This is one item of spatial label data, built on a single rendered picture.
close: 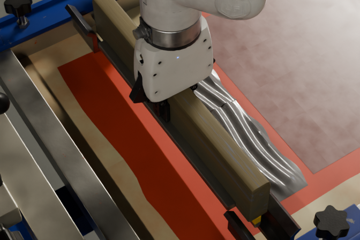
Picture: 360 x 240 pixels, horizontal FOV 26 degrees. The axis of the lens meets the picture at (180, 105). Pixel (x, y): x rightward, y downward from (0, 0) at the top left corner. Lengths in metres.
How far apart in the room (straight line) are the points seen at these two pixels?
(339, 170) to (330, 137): 0.06
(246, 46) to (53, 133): 0.35
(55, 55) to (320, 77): 0.42
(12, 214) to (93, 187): 0.15
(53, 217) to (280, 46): 0.49
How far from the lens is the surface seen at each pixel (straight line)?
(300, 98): 1.22
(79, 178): 1.09
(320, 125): 1.19
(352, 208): 1.07
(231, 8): 0.86
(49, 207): 1.01
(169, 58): 0.97
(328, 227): 0.98
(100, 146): 1.16
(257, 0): 0.86
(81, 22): 1.21
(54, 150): 1.12
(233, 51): 1.27
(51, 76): 1.25
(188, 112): 1.03
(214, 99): 1.20
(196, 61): 1.01
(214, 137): 1.00
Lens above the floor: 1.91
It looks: 53 degrees down
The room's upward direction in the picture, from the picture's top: straight up
